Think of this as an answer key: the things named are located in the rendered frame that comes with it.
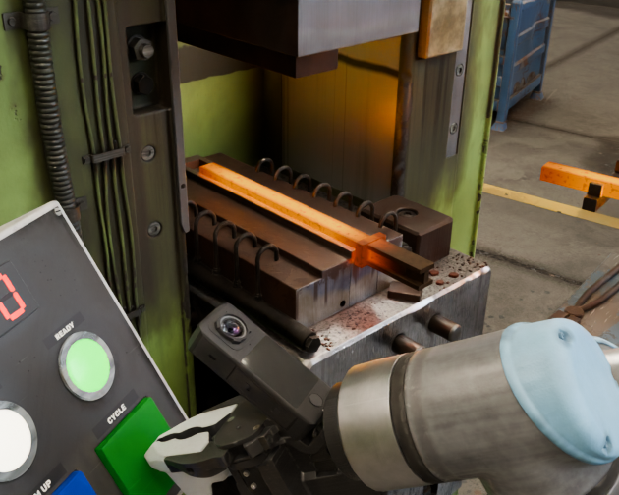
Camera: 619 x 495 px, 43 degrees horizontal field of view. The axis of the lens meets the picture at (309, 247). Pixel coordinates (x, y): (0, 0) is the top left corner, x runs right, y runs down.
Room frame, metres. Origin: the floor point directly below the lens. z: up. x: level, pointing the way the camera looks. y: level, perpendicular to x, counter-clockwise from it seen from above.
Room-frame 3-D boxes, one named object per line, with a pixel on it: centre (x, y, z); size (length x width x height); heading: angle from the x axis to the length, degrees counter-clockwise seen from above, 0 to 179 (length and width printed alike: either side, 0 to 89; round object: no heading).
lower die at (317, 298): (1.07, 0.09, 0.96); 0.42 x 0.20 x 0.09; 43
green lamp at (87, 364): (0.54, 0.18, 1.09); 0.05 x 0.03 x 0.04; 133
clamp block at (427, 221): (1.08, -0.15, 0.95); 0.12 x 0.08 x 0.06; 43
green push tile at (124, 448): (0.52, 0.14, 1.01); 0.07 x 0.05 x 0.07; 158
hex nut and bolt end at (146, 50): (0.90, 0.19, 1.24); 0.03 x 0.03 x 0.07; 43
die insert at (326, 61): (1.12, 0.10, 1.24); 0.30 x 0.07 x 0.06; 43
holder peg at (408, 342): (0.88, -0.14, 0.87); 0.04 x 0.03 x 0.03; 43
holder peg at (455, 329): (0.94, -0.19, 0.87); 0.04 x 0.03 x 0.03; 43
